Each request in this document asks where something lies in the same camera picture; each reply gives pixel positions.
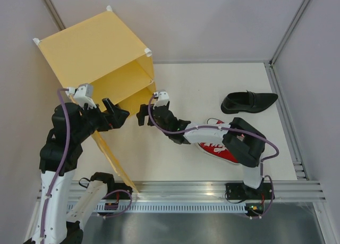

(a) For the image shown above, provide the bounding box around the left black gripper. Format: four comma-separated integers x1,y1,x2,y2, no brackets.
73,97,129,141

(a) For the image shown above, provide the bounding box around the yellow cabinet door panel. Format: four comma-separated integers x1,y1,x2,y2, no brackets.
91,131,139,193

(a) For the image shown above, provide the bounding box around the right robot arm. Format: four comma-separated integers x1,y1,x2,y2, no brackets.
137,104,266,199

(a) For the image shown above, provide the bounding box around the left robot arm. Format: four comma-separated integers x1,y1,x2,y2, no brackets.
26,98,132,243

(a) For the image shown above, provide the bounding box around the yellow shoe cabinet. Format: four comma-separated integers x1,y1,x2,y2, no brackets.
32,5,159,116

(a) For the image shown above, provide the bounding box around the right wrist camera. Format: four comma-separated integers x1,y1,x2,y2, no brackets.
153,90,169,107

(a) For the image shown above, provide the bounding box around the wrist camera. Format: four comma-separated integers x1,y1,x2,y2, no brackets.
153,90,169,107
65,83,97,109

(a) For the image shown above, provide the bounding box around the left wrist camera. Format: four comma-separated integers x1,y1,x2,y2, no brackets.
65,83,97,109

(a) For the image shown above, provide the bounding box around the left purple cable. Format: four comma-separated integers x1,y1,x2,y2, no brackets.
38,87,72,235

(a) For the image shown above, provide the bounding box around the aluminium front rail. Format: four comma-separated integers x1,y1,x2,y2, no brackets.
63,180,327,202

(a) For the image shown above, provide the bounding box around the white slotted cable duct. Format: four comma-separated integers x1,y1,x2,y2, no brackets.
65,203,249,213

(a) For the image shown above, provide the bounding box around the aluminium frame post right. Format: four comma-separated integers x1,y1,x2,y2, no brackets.
268,0,319,66

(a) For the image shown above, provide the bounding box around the aluminium frame post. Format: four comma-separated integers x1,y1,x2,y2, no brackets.
42,0,66,31
268,0,319,66

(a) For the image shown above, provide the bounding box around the aluminium frame post left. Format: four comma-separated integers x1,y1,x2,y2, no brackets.
42,0,66,31

